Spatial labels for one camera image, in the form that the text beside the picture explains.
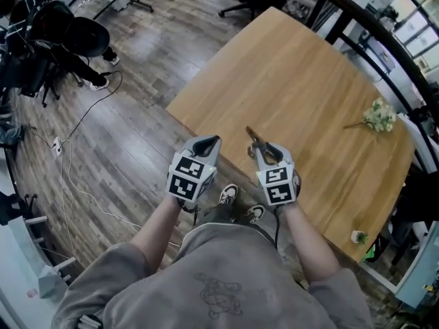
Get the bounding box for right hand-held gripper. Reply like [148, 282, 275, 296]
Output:
[252, 142, 298, 206]

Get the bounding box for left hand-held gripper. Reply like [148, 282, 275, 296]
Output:
[165, 134, 222, 206]

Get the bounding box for person's right forearm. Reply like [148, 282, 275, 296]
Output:
[274, 202, 342, 284]

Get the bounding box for person's left forearm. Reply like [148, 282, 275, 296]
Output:
[129, 193, 193, 274]

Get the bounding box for person's right hand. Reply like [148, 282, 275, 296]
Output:
[292, 169, 303, 199]

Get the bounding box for person's right black-white shoe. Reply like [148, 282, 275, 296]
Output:
[244, 204, 266, 226]

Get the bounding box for person's black-white shoe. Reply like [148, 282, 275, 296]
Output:
[244, 204, 266, 226]
[217, 183, 239, 206]

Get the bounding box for person's left black-white shoe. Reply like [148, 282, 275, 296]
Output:
[217, 183, 239, 206]

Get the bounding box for person's olive trousers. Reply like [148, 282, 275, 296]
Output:
[197, 204, 267, 234]

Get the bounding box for small white potted plant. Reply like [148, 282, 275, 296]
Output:
[350, 229, 370, 246]

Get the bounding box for person's grey sweatshirt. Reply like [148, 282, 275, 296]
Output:
[51, 223, 375, 329]

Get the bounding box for green bag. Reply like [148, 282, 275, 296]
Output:
[359, 243, 381, 264]

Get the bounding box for white flower bouquet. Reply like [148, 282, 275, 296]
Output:
[342, 97, 398, 134]

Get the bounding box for black curved metal railing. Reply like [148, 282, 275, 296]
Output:
[307, 0, 439, 174]

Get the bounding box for black swivel chair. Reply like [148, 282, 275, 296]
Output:
[0, 51, 62, 109]

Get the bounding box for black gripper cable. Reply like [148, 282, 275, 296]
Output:
[273, 206, 281, 252]

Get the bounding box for white floor cable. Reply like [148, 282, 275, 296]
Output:
[58, 138, 145, 253]

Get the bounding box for black floor cable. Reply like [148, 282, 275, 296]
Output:
[63, 69, 123, 143]

